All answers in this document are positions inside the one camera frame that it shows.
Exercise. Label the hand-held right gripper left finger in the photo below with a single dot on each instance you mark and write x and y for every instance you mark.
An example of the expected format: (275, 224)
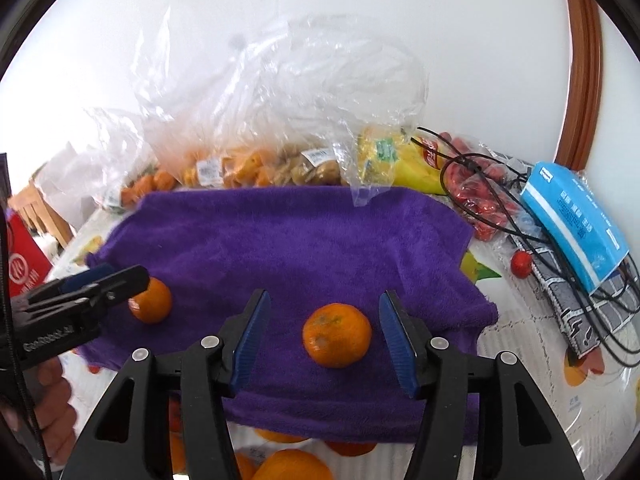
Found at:
(252, 340)

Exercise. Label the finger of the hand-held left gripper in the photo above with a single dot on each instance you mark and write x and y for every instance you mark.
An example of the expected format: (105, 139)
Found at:
(87, 277)
(122, 285)

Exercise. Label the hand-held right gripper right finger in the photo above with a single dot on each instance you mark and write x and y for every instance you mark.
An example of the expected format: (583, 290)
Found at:
(397, 342)

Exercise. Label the small mandarin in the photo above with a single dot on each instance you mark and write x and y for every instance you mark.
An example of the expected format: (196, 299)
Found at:
(152, 302)

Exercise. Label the large orange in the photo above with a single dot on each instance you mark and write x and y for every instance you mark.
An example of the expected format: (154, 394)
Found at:
(337, 335)

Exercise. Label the person's left hand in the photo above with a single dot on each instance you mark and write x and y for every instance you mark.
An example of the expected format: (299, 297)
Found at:
(50, 410)

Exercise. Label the red paper bag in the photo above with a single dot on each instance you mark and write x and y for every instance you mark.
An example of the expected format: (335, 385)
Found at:
(25, 260)

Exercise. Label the wooden chair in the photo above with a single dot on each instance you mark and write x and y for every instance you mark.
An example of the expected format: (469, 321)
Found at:
(45, 215)

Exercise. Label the white plastic bag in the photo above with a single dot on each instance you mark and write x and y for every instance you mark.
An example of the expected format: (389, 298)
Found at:
(75, 175)

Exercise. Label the clear bag of tangerines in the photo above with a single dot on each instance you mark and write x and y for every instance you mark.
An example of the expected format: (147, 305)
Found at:
(155, 180)

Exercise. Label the purple towel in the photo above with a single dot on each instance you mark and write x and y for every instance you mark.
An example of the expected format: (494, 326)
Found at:
(300, 240)

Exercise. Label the fruit print tablecloth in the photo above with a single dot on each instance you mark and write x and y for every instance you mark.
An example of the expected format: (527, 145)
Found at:
(525, 410)

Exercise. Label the red cherry tomato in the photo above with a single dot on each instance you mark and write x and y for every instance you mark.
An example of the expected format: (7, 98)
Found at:
(521, 264)

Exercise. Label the clear bag of red tomatoes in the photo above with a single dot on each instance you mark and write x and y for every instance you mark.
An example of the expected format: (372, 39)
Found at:
(480, 200)

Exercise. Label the grey checked cloth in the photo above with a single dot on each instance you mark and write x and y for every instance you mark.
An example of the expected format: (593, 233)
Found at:
(565, 300)

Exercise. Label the yellow packet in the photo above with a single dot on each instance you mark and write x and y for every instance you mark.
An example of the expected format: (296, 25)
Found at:
(415, 170)

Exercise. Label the clear bag of longans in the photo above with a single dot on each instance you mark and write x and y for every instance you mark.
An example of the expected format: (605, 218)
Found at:
(310, 170)

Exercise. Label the blue tissue pack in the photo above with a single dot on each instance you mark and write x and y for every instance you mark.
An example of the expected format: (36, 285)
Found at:
(570, 220)

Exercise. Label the wooden door frame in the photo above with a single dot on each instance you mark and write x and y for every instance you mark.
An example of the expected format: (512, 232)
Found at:
(582, 85)

